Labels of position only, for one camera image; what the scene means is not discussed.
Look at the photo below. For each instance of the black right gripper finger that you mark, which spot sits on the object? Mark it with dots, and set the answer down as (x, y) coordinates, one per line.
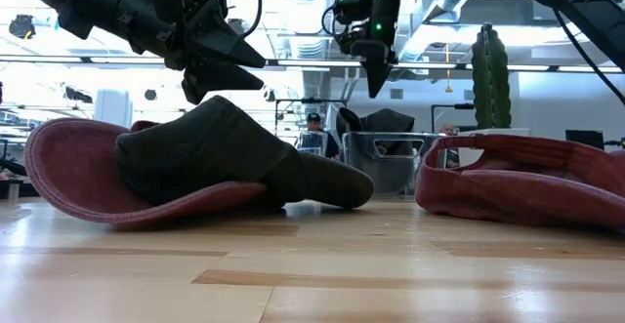
(380, 74)

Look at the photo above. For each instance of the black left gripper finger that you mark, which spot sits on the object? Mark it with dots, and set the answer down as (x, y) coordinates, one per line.
(220, 35)
(215, 79)

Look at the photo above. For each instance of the dark grey baseball cap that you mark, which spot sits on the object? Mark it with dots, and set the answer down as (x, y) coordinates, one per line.
(386, 120)
(205, 157)

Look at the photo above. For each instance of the maroon baseball cap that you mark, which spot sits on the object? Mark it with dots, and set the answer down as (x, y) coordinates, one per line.
(527, 196)
(73, 176)

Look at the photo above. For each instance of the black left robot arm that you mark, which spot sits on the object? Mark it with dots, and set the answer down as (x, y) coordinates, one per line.
(88, 1)

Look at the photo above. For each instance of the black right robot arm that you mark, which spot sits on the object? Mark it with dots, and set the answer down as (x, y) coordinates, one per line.
(576, 6)

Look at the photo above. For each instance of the long ceiling light strip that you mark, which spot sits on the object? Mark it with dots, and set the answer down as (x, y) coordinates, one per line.
(317, 63)

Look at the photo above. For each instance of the person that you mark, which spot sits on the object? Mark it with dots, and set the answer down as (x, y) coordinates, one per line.
(315, 118)
(446, 129)

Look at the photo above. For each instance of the green cactus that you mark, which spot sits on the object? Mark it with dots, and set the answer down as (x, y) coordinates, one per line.
(490, 79)

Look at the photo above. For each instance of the black ceiling spotlight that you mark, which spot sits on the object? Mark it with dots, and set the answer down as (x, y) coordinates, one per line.
(22, 26)

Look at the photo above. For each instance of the black desk monitor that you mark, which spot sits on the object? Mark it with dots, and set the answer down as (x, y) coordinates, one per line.
(583, 138)

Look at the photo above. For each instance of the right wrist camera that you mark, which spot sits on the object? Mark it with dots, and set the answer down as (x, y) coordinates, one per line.
(349, 3)

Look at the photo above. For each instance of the silver spiral air duct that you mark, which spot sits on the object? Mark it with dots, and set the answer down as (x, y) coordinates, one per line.
(305, 1)

